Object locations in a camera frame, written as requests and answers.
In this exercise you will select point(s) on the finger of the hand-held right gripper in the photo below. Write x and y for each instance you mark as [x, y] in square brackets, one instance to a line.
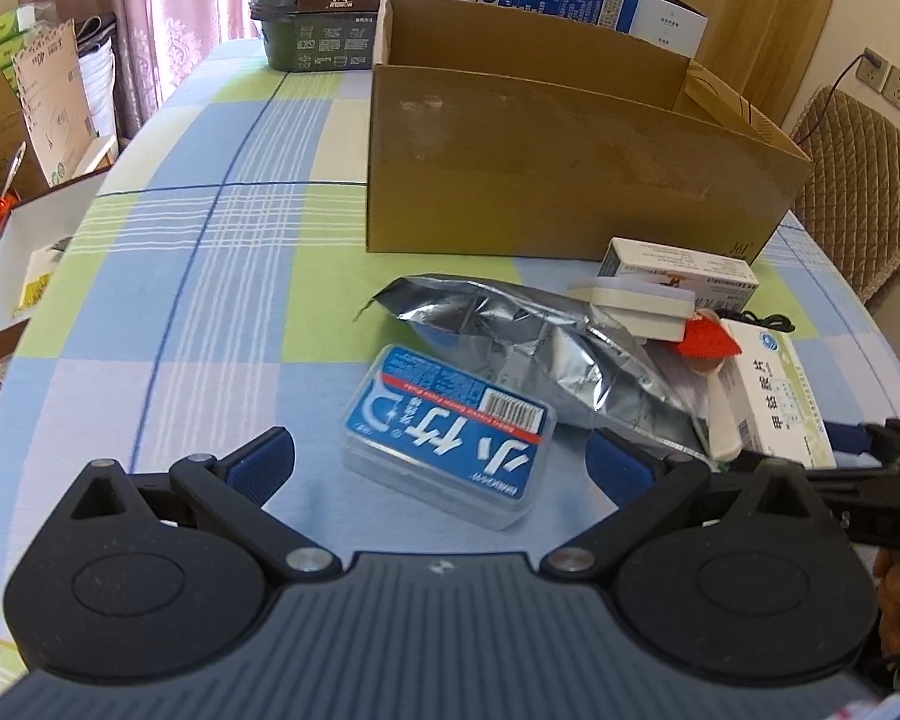
[885, 502]
[851, 439]

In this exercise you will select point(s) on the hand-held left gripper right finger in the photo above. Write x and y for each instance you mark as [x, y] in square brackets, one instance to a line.
[619, 465]

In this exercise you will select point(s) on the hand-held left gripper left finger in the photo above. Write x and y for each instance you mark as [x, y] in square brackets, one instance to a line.
[264, 457]

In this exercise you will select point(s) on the white medicine box blue logo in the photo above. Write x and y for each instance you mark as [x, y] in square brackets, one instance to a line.
[776, 397]

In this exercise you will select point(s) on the red packet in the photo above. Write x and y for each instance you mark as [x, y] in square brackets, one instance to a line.
[709, 337]

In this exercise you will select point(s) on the white plug adapter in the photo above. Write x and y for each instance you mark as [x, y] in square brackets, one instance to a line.
[645, 307]

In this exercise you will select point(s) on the silver foil bag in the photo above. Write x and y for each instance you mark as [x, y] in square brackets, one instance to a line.
[510, 337]

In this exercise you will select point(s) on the blue clear plastic case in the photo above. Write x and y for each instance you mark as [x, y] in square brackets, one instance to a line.
[435, 435]

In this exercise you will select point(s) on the brown cardboard box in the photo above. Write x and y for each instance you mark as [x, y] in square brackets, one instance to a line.
[570, 180]

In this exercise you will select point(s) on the checkered tablecloth desktop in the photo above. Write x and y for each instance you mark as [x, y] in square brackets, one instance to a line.
[217, 300]

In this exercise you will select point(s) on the white plastic stick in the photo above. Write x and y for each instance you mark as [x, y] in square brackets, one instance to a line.
[722, 420]

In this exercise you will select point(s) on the white medicine box orange print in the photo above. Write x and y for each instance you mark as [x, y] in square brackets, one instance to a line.
[690, 262]

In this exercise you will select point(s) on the open white box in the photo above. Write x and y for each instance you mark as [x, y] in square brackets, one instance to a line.
[22, 240]

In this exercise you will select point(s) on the small red object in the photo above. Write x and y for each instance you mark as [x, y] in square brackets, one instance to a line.
[1, 211]

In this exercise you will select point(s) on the pen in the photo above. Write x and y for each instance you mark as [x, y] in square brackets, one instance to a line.
[13, 169]

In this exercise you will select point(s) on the white paper bags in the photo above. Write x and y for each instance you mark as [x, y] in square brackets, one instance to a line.
[99, 82]

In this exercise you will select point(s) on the cardboard boxes at left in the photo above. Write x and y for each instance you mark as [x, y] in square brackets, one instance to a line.
[52, 105]

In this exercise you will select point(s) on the dark green packaged box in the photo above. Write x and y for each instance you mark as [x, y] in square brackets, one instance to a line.
[322, 45]

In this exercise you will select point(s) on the wooden door panel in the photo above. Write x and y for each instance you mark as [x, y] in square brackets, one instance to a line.
[750, 15]

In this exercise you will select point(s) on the pink patterned curtain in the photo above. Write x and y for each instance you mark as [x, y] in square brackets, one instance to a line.
[165, 7]

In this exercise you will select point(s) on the green tissue packs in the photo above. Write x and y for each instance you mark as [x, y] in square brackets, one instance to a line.
[7, 37]

